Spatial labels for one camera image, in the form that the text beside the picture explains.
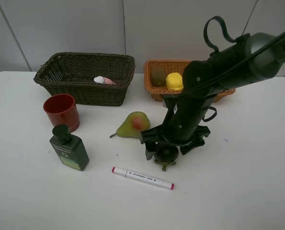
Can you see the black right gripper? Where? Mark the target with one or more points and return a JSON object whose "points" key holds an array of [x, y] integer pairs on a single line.
{"points": [[173, 132]]}

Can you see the dark mangosteen fruit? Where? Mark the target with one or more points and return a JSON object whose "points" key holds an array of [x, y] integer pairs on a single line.
{"points": [[166, 155]]}

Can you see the yellow lemon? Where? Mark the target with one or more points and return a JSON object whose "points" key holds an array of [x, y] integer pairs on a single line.
{"points": [[174, 82]]}

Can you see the brown kiwi fruit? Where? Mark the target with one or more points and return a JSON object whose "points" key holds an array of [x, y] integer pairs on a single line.
{"points": [[158, 77]]}

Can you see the pink bottle white cap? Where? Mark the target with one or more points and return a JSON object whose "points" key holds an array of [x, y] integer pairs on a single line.
{"points": [[103, 80]]}

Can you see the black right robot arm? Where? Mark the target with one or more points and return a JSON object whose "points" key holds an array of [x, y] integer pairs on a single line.
{"points": [[251, 59]]}

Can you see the green red pear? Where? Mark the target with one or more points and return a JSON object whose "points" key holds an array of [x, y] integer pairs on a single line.
{"points": [[134, 124]]}

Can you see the white pink-tipped marker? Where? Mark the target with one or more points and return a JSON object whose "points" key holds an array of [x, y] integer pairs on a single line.
{"points": [[142, 178]]}

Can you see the orange wicker basket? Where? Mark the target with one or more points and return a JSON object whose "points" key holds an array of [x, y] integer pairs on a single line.
{"points": [[168, 67]]}

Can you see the dark green pump bottle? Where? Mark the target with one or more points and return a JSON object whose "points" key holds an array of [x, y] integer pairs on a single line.
{"points": [[69, 148]]}

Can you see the red plastic cup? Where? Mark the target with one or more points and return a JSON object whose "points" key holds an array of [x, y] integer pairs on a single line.
{"points": [[61, 109]]}

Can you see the dark brown wicker basket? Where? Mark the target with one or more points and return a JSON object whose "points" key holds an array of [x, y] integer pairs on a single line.
{"points": [[73, 73]]}

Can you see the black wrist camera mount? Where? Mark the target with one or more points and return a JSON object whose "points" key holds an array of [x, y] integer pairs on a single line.
{"points": [[169, 100]]}

